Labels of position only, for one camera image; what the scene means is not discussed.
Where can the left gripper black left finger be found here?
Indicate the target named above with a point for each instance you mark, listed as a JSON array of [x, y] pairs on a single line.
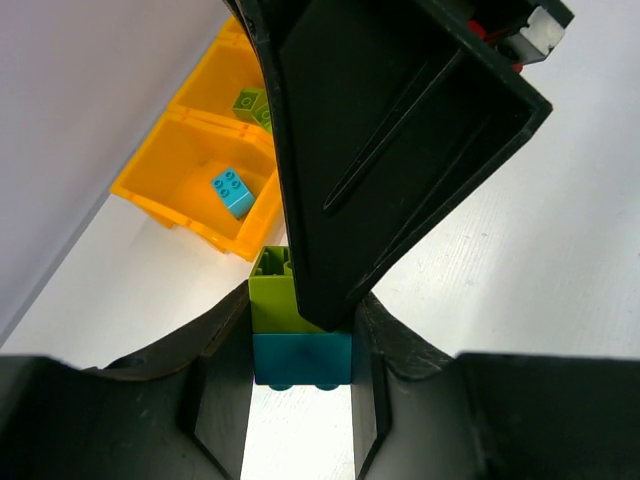
[[175, 409]]

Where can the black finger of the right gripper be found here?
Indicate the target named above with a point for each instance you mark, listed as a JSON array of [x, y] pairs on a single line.
[[376, 141]]

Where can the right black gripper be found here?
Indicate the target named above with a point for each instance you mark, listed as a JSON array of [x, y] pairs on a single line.
[[501, 37]]

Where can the dark teal square brick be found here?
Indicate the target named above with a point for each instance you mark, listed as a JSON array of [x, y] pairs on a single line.
[[282, 360]]

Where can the yellow divided container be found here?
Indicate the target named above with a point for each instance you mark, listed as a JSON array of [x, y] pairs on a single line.
[[197, 138]]

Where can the green square lego brick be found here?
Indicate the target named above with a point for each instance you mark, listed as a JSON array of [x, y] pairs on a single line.
[[272, 295]]

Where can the teal lego brick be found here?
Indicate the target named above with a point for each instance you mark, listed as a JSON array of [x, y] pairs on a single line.
[[236, 197]]

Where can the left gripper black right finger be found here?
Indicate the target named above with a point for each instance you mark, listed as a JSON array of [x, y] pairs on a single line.
[[418, 413]]

